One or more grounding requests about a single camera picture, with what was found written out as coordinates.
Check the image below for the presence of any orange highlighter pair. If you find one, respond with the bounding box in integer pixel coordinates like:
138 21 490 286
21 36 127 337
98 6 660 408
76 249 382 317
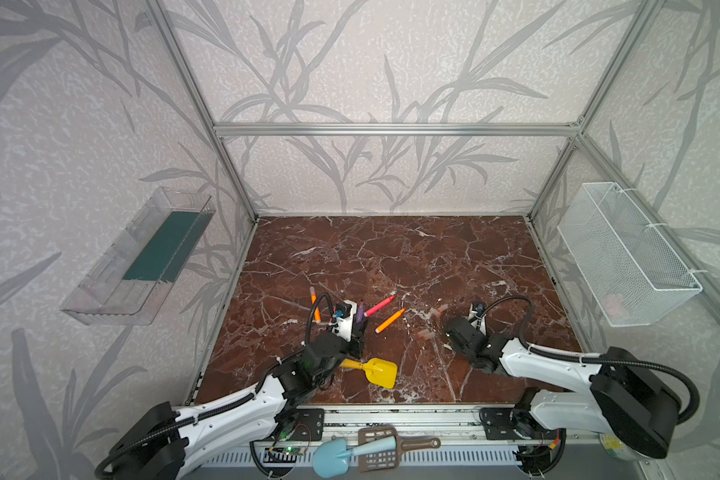
375 308 406 334
310 286 321 323

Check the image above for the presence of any purple highlighter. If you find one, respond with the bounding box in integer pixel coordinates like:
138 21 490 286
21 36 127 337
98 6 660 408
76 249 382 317
353 301 365 334

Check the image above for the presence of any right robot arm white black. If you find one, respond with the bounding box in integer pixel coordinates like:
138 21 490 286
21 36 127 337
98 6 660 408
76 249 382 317
444 295 701 459

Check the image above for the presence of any translucent pen cap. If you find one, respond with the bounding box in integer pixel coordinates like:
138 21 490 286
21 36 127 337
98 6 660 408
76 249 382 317
417 329 436 341
430 304 449 318

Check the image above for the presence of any yellow toy shovel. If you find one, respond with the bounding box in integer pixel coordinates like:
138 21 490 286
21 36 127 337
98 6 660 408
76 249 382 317
341 358 398 389

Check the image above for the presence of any pink highlighter centre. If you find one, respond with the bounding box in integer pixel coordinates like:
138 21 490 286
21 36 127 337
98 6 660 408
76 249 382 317
364 294 396 317

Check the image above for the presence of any light blue toy shovel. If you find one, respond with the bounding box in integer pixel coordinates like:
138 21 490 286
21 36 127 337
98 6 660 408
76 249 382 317
312 436 397 479

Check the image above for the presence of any small circuit board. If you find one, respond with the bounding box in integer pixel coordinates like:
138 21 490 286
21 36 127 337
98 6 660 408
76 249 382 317
265 446 309 464

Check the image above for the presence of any brown toy sieve scoop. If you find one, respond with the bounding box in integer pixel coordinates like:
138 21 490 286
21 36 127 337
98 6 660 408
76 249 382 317
358 425 441 473

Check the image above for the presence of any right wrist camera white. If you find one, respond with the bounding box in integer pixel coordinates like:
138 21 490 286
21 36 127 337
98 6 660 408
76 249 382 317
467 302 487 332

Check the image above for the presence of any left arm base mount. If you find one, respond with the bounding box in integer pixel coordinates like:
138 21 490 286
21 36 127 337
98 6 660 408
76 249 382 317
275 408 326 442

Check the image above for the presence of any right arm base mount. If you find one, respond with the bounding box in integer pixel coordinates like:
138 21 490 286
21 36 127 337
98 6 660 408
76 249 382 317
479 406 557 442

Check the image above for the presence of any white wire mesh basket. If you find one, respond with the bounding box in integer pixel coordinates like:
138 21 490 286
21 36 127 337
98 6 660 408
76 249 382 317
558 182 703 328

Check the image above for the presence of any clear plastic wall tray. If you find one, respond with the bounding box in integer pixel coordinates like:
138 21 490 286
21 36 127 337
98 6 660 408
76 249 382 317
61 187 216 326

